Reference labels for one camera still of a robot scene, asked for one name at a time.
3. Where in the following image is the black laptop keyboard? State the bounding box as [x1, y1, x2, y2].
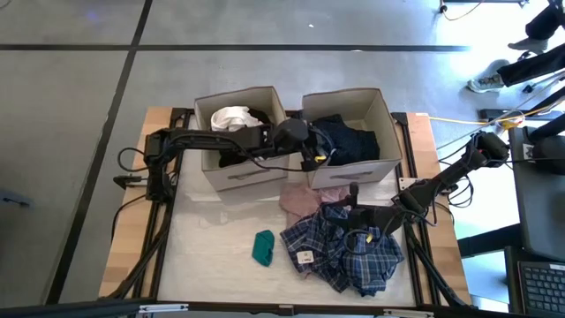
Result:
[504, 245, 565, 318]

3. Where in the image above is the black frame bar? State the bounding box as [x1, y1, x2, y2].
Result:
[0, 298, 565, 318]

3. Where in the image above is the black aluminium table frame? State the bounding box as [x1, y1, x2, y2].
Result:
[390, 111, 480, 310]
[100, 107, 196, 302]

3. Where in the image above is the blue checked shirt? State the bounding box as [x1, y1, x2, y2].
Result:
[342, 224, 406, 298]

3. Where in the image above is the navy white plaid shirt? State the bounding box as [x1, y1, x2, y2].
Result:
[280, 203, 354, 293]

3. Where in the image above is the orange cable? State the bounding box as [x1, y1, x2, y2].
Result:
[440, 1, 485, 22]

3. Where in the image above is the dark navy garment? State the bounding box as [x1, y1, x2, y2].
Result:
[311, 113, 381, 168]

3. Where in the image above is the person's foot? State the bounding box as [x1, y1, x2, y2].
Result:
[466, 73, 506, 95]
[507, 36, 551, 55]

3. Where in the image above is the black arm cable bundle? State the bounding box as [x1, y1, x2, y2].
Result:
[436, 143, 476, 209]

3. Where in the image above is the teal cloth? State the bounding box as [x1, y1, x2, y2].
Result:
[251, 229, 276, 269]

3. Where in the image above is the black clamp bracket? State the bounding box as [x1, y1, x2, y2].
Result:
[112, 174, 147, 190]

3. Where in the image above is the dark grey flat panel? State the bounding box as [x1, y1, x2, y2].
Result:
[507, 125, 565, 262]

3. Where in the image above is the white garment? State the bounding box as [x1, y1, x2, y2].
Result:
[210, 105, 265, 133]

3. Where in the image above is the beige fabric storage bin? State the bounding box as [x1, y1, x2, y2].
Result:
[301, 87, 403, 190]
[193, 86, 290, 192]

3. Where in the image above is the yellow cable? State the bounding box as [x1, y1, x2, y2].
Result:
[428, 99, 565, 130]

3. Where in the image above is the black power strip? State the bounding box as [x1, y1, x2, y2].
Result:
[478, 108, 533, 122]

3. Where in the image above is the dark blue floor object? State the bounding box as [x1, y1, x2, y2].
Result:
[0, 188, 33, 209]

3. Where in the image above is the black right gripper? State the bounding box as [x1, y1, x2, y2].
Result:
[337, 181, 401, 233]

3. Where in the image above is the pink woven garment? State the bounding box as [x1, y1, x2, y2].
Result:
[278, 183, 353, 230]

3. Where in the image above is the person's leg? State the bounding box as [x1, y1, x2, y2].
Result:
[524, 0, 565, 42]
[497, 42, 565, 88]

